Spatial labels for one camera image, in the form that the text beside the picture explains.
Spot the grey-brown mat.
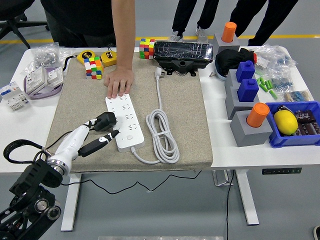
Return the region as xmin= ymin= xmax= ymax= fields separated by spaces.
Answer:
xmin=45 ymin=51 xmax=214 ymax=174

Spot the black film-wrapped device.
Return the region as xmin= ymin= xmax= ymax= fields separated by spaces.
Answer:
xmin=152 ymin=40 xmax=215 ymax=77

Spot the white table leg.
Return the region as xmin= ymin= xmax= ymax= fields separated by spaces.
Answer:
xmin=60 ymin=172 xmax=83 ymax=232
xmin=234 ymin=169 xmax=260 ymax=226

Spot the thin black plug cord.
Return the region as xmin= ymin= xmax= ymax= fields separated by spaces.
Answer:
xmin=45 ymin=127 xmax=203 ymax=195

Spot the yellow lemon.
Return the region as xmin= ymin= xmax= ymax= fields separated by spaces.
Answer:
xmin=273 ymin=109 xmax=299 ymax=137

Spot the square yellow tape measure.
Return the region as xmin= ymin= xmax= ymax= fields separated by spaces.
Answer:
xmin=100 ymin=46 xmax=119 ymax=68

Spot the black hanging cable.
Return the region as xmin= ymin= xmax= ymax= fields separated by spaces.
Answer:
xmin=225 ymin=169 xmax=236 ymax=240

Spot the dark brown capacitor pile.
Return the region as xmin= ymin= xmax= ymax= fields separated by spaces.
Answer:
xmin=293 ymin=109 xmax=320 ymax=136

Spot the black office chair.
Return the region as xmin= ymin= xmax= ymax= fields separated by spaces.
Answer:
xmin=0 ymin=0 xmax=50 ymax=50

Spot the white blue rounded base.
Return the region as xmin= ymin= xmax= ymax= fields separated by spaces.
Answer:
xmin=215 ymin=67 xmax=230 ymax=82

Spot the bag of blue components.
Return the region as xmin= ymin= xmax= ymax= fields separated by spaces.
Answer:
xmin=271 ymin=72 xmax=295 ymax=92

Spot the black table control panel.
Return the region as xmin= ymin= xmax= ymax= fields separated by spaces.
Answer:
xmin=261 ymin=167 xmax=303 ymax=175

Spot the clear bag of nuts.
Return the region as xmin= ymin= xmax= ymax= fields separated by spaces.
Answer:
xmin=21 ymin=42 xmax=76 ymax=76

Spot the black plug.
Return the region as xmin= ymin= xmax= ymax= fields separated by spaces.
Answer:
xmin=94 ymin=111 xmax=118 ymax=132

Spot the multicolour puzzle cube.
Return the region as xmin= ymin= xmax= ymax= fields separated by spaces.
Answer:
xmin=83 ymin=56 xmax=104 ymax=80
xmin=138 ymin=37 xmax=156 ymax=60

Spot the orange cylinder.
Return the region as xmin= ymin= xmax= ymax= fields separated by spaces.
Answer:
xmin=221 ymin=21 xmax=238 ymax=43
xmin=246 ymin=102 xmax=270 ymax=128

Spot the small white socket plate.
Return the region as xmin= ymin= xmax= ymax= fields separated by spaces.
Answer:
xmin=46 ymin=66 xmax=65 ymax=87

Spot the person's left hand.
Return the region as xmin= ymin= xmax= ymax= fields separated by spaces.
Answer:
xmin=103 ymin=65 xmax=135 ymax=99

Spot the plain grey block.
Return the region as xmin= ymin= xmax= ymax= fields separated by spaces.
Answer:
xmin=224 ymin=86 xmax=261 ymax=120

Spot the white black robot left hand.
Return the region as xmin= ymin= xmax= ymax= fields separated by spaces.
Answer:
xmin=48 ymin=118 xmax=121 ymax=173

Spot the white circuit breaker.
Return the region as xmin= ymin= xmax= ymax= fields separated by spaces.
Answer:
xmin=0 ymin=81 xmax=30 ymax=111

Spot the large white socket plate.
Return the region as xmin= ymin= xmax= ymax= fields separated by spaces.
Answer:
xmin=25 ymin=66 xmax=49 ymax=96

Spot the blue block with knob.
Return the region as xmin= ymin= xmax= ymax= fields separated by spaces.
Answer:
xmin=236 ymin=78 xmax=260 ymax=102
xmin=235 ymin=60 xmax=256 ymax=83

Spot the large clear parts bag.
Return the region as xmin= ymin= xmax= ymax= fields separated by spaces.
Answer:
xmin=249 ymin=43 xmax=300 ymax=76

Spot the black cloth bundle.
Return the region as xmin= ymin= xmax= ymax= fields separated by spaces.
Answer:
xmin=214 ymin=47 xmax=256 ymax=76

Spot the white power strip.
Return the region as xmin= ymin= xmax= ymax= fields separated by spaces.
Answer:
xmin=105 ymin=93 xmax=146 ymax=154

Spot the person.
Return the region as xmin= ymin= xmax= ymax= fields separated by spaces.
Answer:
xmin=40 ymin=0 xmax=117 ymax=48
xmin=168 ymin=0 xmax=220 ymax=44
xmin=229 ymin=0 xmax=300 ymax=47

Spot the white power cable with plug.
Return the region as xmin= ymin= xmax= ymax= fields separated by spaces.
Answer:
xmin=130 ymin=66 xmax=181 ymax=165

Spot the grey block with round hole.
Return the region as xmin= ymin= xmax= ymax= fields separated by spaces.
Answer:
xmin=229 ymin=109 xmax=274 ymax=148
xmin=212 ymin=33 xmax=241 ymax=55

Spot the round yellow tape measure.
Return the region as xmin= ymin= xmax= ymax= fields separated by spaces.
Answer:
xmin=61 ymin=49 xmax=97 ymax=76

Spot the bag of striped resistors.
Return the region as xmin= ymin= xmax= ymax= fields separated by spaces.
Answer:
xmin=283 ymin=89 xmax=313 ymax=102

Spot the blue plastic bin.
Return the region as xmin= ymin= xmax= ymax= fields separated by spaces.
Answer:
xmin=264 ymin=100 xmax=320 ymax=149

